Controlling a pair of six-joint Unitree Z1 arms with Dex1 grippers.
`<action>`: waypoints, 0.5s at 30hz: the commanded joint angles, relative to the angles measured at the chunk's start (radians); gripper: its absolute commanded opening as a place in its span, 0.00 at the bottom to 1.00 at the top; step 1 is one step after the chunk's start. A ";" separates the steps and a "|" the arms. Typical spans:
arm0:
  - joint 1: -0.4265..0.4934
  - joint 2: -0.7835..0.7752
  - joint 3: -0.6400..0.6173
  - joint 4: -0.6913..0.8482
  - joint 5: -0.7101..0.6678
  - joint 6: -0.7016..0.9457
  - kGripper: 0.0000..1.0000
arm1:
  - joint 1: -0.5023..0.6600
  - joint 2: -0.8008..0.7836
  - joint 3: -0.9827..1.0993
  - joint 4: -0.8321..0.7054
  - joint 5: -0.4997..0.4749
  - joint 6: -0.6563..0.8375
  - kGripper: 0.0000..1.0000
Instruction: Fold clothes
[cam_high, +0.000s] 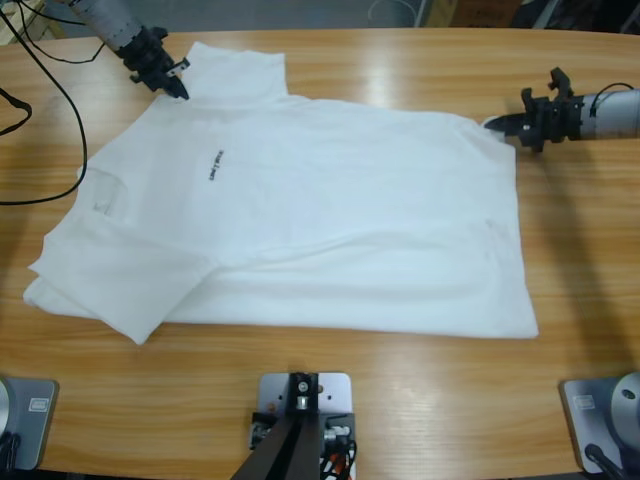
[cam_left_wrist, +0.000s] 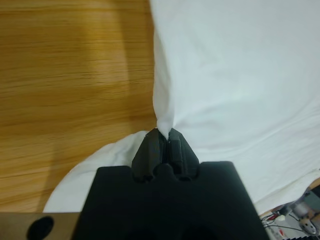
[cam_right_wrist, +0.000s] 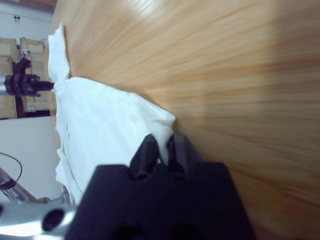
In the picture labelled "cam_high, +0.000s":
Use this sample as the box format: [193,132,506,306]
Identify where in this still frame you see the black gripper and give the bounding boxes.
[116,25,193,102]
[486,87,586,154]

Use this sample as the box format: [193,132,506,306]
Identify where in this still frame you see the white T-shirt with black print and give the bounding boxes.
[22,40,541,346]

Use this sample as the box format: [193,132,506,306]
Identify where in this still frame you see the brown cardboard box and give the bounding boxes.
[429,0,516,29]

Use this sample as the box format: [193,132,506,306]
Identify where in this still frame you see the white mounting block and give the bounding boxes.
[257,371,354,480]

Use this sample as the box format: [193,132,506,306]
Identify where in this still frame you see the black clamp with silver fittings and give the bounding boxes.
[251,410,357,451]

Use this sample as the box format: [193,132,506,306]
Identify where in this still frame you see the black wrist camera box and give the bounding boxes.
[547,67,575,101]

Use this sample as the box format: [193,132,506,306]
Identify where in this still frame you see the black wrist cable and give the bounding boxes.
[587,83,639,119]
[0,0,109,206]

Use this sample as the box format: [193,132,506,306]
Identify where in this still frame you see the grey metal frame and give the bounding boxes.
[519,0,640,35]

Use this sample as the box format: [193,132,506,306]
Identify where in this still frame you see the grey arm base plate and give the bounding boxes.
[0,377,60,471]
[558,370,640,475]

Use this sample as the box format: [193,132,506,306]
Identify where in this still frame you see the black base cable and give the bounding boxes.
[584,442,629,480]
[0,432,22,471]

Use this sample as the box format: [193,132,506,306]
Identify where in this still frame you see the orange and black cable bundle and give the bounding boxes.
[319,439,359,480]

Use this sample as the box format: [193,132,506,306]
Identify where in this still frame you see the dark camera post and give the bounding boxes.
[234,372,322,480]

